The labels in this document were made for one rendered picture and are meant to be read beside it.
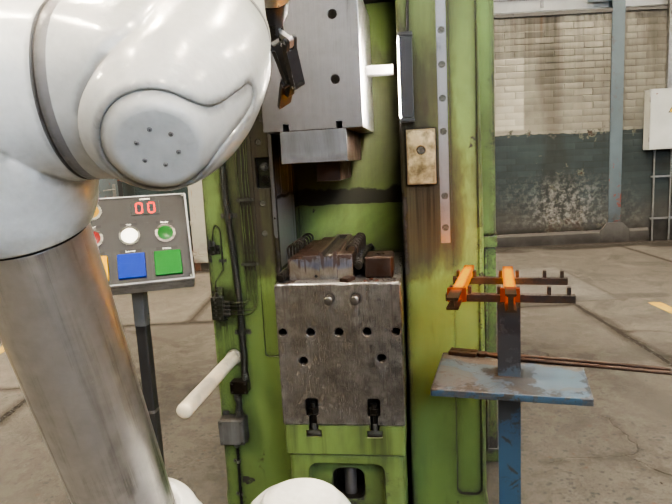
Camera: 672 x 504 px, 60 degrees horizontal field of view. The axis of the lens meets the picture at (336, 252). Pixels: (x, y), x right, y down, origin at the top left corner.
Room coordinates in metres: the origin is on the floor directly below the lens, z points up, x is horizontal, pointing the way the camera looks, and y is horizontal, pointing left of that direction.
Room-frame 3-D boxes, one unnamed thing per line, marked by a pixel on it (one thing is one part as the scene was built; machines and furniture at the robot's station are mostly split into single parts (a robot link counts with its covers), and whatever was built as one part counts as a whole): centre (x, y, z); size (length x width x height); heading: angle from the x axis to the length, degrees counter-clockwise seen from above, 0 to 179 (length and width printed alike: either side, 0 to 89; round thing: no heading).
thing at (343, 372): (1.97, -0.04, 0.69); 0.56 x 0.38 x 0.45; 172
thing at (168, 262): (1.66, 0.49, 1.01); 0.07 x 0.05 x 0.07; 107
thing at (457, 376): (1.55, -0.46, 0.66); 0.40 x 0.30 x 0.02; 73
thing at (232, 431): (1.92, 0.39, 0.36); 0.09 x 0.07 x 0.12; 82
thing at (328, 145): (1.96, 0.02, 1.32); 0.42 x 0.20 x 0.10; 172
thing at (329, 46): (1.96, -0.02, 1.57); 0.42 x 0.39 x 0.40; 172
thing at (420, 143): (1.84, -0.28, 1.27); 0.09 x 0.02 x 0.17; 82
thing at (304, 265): (1.96, 0.02, 0.96); 0.42 x 0.20 x 0.09; 172
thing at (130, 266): (1.63, 0.58, 1.01); 0.07 x 0.05 x 0.07; 107
